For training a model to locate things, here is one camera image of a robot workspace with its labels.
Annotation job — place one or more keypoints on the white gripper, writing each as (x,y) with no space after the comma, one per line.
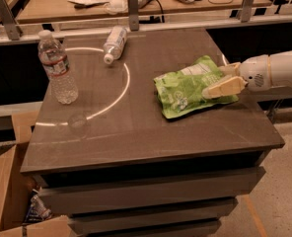
(255,72)

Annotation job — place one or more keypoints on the green rice chip bag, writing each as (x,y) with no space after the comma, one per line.
(180,92)

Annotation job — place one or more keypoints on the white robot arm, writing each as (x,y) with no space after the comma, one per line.
(280,68)

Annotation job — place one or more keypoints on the lying blue plastic bottle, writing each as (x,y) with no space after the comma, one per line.
(115,43)

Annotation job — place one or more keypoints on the upright clear water bottle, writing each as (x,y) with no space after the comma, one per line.
(54,60)

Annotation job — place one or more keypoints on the crumpled bag in box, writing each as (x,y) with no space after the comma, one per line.
(37,211)

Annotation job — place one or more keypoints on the grey drawer cabinet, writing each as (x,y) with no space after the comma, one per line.
(116,167)

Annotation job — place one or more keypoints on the cardboard box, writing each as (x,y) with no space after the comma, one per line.
(15,189)

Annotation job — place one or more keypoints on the metal rail bracket right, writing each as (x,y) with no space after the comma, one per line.
(246,11)

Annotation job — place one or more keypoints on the metal rail bracket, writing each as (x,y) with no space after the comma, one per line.
(246,11)
(133,15)
(10,25)

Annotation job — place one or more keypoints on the metal rail bracket middle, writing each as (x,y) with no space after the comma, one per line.
(133,15)

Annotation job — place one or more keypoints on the metal rail bracket left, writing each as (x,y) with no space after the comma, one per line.
(10,25)

